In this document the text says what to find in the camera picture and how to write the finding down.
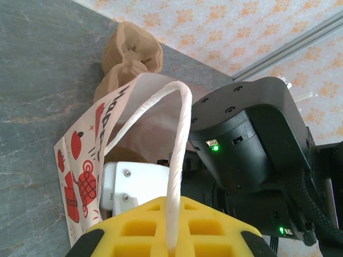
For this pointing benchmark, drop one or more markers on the aluminium frame post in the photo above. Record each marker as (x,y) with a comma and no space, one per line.
(281,53)

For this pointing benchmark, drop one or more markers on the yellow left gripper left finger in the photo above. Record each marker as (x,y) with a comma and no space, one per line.
(134,233)

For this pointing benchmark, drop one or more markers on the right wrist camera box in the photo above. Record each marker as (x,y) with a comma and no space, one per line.
(139,182)

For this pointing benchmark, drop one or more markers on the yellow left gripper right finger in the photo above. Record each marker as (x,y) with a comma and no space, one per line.
(214,235)

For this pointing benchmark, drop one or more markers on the red white paper gift bag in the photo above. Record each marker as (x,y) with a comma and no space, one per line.
(80,160)

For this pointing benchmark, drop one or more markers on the white paper wrapped straw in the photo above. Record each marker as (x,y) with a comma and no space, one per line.
(305,96)
(287,83)

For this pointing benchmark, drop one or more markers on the brown pulp cup carrier stack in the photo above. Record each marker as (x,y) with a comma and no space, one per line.
(126,42)

